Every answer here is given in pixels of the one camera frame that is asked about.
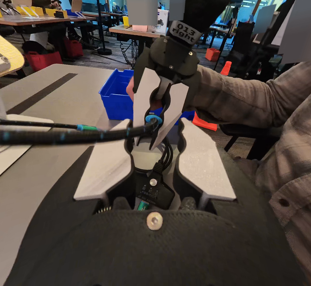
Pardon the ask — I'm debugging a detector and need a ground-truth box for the person's right hand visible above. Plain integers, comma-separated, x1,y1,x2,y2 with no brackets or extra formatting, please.
126,76,134,103

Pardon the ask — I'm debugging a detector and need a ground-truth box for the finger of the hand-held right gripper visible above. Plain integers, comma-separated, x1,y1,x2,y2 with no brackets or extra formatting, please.
149,82,190,151
133,67,162,146

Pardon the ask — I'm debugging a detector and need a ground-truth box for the black switch pigtail cable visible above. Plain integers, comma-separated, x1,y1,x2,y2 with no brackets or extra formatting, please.
132,136,174,173

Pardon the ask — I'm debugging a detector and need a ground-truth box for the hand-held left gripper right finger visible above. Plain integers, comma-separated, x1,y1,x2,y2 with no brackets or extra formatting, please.
173,118,237,210

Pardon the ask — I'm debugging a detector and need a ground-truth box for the black office chair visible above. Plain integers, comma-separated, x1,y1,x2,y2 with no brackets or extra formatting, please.
220,123,283,160

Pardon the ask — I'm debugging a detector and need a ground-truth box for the white bracket bar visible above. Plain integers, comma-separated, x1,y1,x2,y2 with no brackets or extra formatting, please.
0,53,11,72

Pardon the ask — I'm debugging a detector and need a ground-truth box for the long wooden workbench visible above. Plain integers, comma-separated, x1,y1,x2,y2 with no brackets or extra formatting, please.
0,12,96,36

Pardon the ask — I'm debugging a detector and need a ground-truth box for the blue storage bin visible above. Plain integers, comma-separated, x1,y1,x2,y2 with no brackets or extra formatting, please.
98,68,196,121

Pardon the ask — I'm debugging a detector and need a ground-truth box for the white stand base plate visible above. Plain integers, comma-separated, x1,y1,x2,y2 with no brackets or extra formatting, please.
0,114,54,176

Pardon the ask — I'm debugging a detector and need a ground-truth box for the wooden display table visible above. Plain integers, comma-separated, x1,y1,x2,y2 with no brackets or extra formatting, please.
109,24,168,48

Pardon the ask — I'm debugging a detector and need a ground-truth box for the red bag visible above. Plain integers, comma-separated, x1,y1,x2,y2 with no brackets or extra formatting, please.
25,51,63,72
205,48,221,62
64,38,84,58

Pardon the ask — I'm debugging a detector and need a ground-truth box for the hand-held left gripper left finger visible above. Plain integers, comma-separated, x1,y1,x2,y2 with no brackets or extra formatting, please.
73,119,136,204

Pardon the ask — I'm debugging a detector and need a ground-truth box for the black HDMI switch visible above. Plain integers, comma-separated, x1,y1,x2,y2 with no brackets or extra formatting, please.
135,161,176,210

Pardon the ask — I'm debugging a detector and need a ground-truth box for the thin black pole stand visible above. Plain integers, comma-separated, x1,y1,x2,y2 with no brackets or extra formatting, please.
93,0,113,56

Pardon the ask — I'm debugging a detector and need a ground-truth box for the person's plaid shirt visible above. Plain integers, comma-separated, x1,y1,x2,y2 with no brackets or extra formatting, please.
234,61,311,286

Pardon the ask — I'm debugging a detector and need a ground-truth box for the white product box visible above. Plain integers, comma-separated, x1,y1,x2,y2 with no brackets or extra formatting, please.
148,9,170,33

